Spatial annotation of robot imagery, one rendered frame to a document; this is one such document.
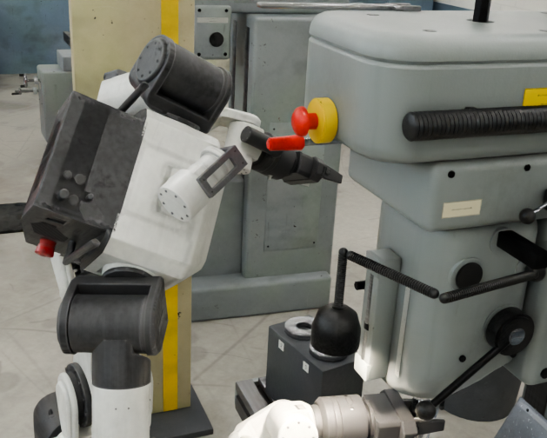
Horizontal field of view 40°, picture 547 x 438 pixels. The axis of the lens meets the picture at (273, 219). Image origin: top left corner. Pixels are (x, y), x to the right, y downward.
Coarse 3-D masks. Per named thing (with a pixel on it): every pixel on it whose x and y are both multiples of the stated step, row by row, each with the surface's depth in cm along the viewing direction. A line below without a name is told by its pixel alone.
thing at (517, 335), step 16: (496, 320) 110; (512, 320) 109; (528, 320) 110; (496, 336) 110; (512, 336) 110; (528, 336) 112; (496, 352) 110; (512, 352) 112; (480, 368) 110; (432, 400) 110; (432, 416) 109
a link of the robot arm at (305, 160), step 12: (288, 156) 162; (300, 156) 165; (312, 156) 168; (276, 168) 162; (288, 168) 163; (300, 168) 165; (312, 168) 167; (324, 168) 167; (288, 180) 172; (300, 180) 169; (312, 180) 167
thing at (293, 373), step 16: (288, 320) 178; (304, 320) 178; (272, 336) 177; (288, 336) 173; (304, 336) 171; (272, 352) 178; (288, 352) 171; (304, 352) 167; (272, 368) 179; (288, 368) 173; (304, 368) 166; (320, 368) 162; (336, 368) 162; (352, 368) 165; (272, 384) 180; (288, 384) 174; (304, 384) 168; (320, 384) 162; (336, 384) 164; (352, 384) 167; (288, 400) 175; (304, 400) 169
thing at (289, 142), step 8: (280, 136) 110; (288, 136) 110; (296, 136) 110; (272, 144) 109; (280, 144) 109; (288, 144) 110; (296, 144) 110; (304, 144) 111; (312, 144) 112; (320, 144) 113
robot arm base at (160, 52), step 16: (144, 48) 128; (160, 48) 124; (144, 64) 126; (160, 64) 123; (144, 80) 125; (160, 80) 124; (224, 80) 132; (144, 96) 125; (160, 96) 125; (224, 96) 131; (160, 112) 127; (176, 112) 128; (192, 112) 130; (208, 112) 133; (208, 128) 133
